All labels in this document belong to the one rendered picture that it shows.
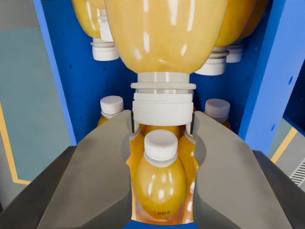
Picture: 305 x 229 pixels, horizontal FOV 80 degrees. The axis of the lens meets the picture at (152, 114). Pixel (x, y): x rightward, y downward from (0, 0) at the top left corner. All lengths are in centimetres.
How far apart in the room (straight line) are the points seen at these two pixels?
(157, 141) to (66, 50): 18
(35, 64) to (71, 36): 137
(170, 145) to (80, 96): 18
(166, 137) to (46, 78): 150
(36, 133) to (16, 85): 46
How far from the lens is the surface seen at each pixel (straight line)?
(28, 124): 197
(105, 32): 22
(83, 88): 32
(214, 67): 22
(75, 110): 31
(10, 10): 102
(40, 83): 170
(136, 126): 26
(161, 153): 20
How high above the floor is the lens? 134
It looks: 61 degrees down
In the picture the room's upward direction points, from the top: 175 degrees counter-clockwise
